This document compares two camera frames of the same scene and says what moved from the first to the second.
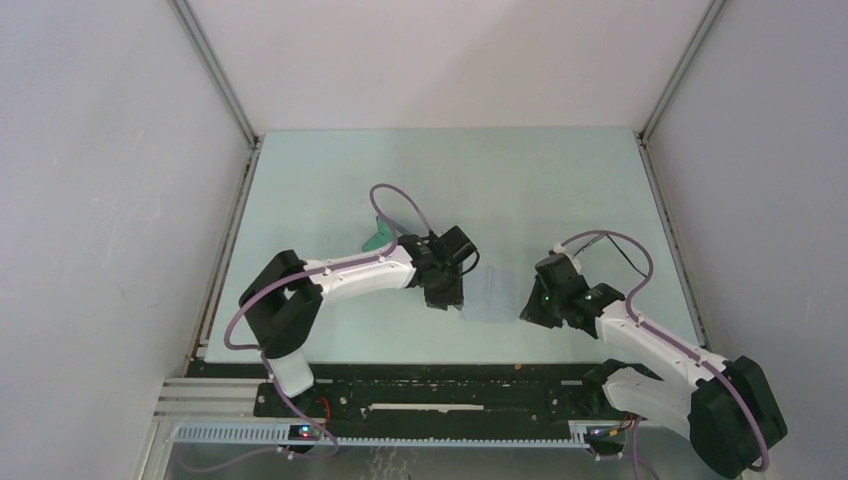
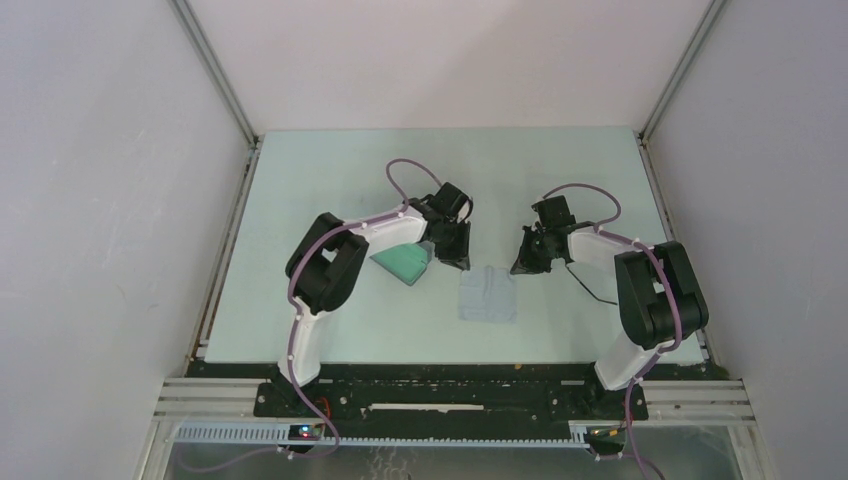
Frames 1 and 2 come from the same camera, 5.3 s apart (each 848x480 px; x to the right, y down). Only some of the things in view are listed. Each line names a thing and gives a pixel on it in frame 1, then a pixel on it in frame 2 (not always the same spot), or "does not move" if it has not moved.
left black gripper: [453, 296] -> [460, 255]
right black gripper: [533, 314] -> [525, 264]
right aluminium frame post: [704, 28] does not move
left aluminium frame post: [215, 68] does not move
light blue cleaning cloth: [490, 294] does not move
